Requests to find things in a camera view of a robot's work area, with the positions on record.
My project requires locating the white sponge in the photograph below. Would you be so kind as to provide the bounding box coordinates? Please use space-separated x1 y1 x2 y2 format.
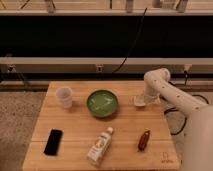
133 96 146 107

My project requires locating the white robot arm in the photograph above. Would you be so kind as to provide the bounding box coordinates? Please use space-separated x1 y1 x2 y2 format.
143 68 213 171

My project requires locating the white ceramic cup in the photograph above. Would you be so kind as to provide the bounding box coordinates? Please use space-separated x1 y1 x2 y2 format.
55 87 72 108

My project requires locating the green bowl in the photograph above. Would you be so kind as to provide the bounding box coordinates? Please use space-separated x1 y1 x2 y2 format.
86 90 118 118

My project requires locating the white plastic bottle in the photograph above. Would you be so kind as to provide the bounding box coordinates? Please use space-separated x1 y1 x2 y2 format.
87 127 114 165

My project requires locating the black rectangular phone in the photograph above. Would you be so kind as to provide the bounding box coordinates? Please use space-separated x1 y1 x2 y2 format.
44 129 63 156

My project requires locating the black floor cable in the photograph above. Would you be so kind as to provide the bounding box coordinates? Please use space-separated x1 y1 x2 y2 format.
161 69 210 136

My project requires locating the white wall bracket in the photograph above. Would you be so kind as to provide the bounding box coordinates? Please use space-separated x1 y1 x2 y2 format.
97 66 103 72

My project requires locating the black hanging cable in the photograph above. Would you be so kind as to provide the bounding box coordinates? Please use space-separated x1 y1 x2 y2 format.
112 7 148 74

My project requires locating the grey left wall outlet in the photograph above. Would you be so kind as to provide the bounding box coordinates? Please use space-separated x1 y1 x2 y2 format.
7 65 16 73

